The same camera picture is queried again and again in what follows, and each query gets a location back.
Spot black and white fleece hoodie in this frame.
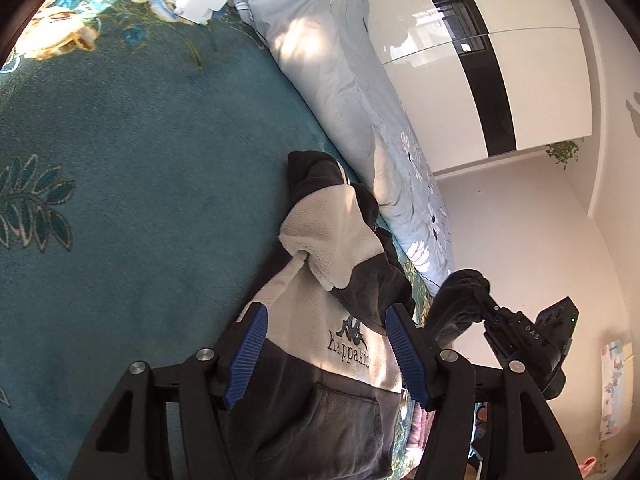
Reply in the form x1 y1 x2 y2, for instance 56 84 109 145
219 148 494 480

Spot pink fleece garment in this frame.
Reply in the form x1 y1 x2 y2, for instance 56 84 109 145
406 405 435 452

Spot green hanging plant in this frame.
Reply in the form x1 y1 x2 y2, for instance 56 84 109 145
544 138 584 170

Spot teal floral bed blanket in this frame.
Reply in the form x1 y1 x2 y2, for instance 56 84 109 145
0 0 436 480

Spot white glossy wardrobe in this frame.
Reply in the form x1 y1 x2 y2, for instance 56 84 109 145
368 0 592 172

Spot light blue floral quilt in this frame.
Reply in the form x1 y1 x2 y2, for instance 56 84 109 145
232 0 454 292

